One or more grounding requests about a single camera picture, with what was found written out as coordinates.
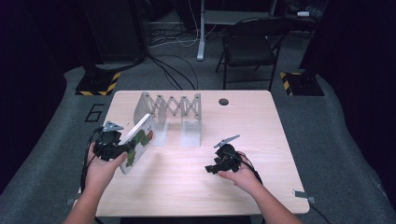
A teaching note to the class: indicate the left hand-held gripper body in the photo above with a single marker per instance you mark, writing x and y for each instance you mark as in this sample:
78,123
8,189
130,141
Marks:
109,144

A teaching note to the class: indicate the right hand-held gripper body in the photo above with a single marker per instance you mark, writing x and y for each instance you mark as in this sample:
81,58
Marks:
227,157

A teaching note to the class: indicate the person's right hand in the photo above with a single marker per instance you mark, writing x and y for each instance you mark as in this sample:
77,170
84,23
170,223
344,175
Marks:
243,175

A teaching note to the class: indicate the person's left hand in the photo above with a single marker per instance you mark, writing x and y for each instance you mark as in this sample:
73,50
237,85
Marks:
101,172

